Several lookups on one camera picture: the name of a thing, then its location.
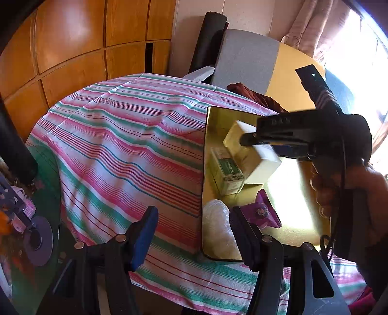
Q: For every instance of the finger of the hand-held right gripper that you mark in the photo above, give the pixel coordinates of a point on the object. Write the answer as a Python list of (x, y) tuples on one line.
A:
[(286, 151), (272, 127)]

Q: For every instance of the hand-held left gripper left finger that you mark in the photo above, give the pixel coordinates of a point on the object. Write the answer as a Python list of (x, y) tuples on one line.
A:
[(145, 234)]

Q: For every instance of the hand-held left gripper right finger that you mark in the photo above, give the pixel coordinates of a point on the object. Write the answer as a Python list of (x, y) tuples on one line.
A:
[(242, 239)]

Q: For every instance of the cream box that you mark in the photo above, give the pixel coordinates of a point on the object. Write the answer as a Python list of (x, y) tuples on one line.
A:
[(260, 165)]

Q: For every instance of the person's right forearm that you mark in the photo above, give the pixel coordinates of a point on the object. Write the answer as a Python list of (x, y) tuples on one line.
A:
[(377, 257)]

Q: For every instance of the person's right hand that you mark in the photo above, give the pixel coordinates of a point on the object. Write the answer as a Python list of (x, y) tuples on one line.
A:
[(363, 178)]

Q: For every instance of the clear plastic bag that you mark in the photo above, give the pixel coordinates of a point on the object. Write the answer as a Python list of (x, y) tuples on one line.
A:
[(218, 231)]

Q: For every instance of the dark red cloth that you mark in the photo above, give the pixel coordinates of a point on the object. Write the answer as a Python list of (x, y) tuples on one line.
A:
[(260, 98)]

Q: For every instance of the purple packet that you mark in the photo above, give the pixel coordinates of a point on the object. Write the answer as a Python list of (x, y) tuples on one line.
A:
[(263, 212)]

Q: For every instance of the green label box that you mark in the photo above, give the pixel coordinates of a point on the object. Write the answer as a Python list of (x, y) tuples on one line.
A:
[(225, 172)]

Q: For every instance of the grey yellow blue chair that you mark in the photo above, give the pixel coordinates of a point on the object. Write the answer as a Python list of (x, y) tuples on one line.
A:
[(242, 60)]

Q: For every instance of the striped bedsheet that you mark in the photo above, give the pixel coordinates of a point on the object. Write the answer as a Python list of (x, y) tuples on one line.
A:
[(121, 151)]

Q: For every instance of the window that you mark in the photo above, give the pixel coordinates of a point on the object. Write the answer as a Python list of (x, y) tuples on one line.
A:
[(357, 51)]

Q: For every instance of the purple round stand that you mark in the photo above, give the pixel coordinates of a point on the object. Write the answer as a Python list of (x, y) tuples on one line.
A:
[(41, 242)]

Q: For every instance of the green printed mat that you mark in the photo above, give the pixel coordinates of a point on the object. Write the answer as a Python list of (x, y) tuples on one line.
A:
[(48, 187)]

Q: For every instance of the black rolled mat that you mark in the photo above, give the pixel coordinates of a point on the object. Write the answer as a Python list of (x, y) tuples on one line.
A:
[(209, 39)]

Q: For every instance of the beige curtain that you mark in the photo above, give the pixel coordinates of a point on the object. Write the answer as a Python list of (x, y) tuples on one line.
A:
[(315, 24)]

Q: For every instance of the wooden wardrobe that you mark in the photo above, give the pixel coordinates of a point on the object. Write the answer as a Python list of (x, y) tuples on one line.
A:
[(69, 36)]

